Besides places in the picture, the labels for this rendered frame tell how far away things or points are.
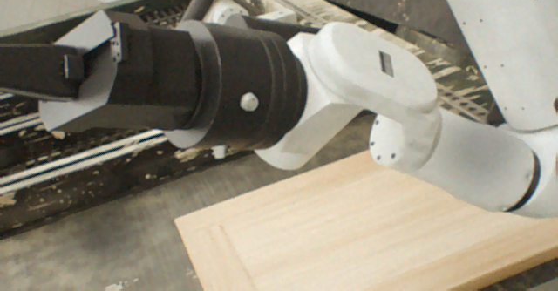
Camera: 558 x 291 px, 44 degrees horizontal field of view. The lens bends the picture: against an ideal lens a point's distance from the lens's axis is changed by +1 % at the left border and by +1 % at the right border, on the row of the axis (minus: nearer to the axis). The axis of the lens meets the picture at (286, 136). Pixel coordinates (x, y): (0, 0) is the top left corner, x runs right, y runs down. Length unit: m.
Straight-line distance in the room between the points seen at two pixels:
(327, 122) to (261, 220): 0.55
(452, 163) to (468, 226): 0.39
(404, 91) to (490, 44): 0.14
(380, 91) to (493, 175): 0.15
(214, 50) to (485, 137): 0.27
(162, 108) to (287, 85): 0.09
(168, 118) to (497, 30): 0.31
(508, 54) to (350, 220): 0.45
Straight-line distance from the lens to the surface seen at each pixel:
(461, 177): 0.60
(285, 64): 0.48
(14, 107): 1.74
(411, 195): 1.05
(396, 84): 0.52
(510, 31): 0.63
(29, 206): 1.28
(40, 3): 6.27
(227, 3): 1.31
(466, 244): 0.95
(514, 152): 0.63
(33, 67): 0.43
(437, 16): 2.90
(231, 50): 0.46
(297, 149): 0.55
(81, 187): 1.27
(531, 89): 0.65
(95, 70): 0.43
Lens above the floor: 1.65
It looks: 26 degrees down
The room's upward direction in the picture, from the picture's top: 77 degrees counter-clockwise
